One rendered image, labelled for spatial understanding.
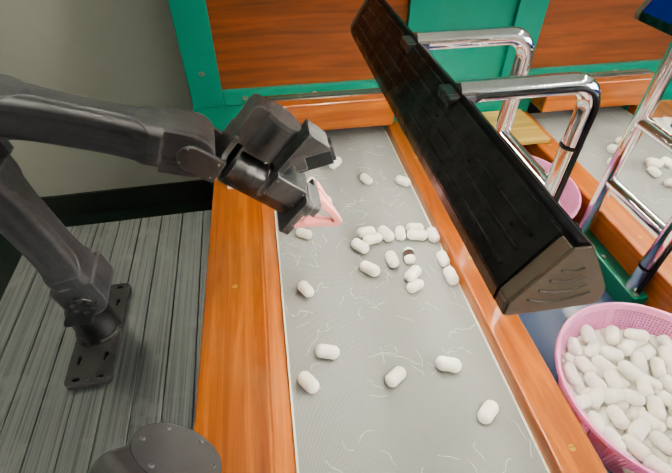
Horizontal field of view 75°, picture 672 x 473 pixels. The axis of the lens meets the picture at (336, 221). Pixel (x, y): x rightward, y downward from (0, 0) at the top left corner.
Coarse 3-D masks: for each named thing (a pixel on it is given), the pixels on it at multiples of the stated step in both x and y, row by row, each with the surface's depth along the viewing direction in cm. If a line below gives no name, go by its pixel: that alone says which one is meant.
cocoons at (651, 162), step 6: (618, 138) 106; (612, 144) 103; (618, 144) 106; (612, 150) 103; (666, 156) 99; (648, 162) 99; (654, 162) 98; (660, 162) 98; (666, 162) 99; (648, 168) 97; (654, 168) 96; (654, 174) 96; (660, 174) 95; (666, 180) 93; (666, 186) 93
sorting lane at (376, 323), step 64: (384, 192) 93; (320, 256) 79; (384, 256) 79; (320, 320) 68; (384, 320) 68; (448, 320) 68; (320, 384) 60; (384, 384) 60; (448, 384) 60; (320, 448) 54; (384, 448) 54; (448, 448) 54; (512, 448) 54
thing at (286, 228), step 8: (272, 168) 61; (264, 184) 59; (264, 200) 61; (272, 200) 61; (304, 200) 60; (272, 208) 63; (280, 208) 62; (288, 208) 62; (296, 208) 61; (304, 208) 60; (312, 208) 60; (280, 216) 64; (288, 216) 62; (296, 216) 60; (280, 224) 63; (288, 224) 61; (288, 232) 62
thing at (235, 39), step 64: (192, 0) 85; (256, 0) 88; (320, 0) 90; (448, 0) 94; (512, 0) 96; (576, 0) 98; (640, 0) 101; (192, 64) 93; (256, 64) 96; (320, 64) 99; (448, 64) 103; (576, 64) 109; (640, 64) 111
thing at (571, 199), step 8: (536, 160) 97; (544, 160) 96; (544, 168) 96; (568, 184) 91; (568, 192) 91; (576, 192) 88; (560, 200) 93; (568, 200) 90; (576, 200) 87; (568, 208) 89; (576, 208) 84
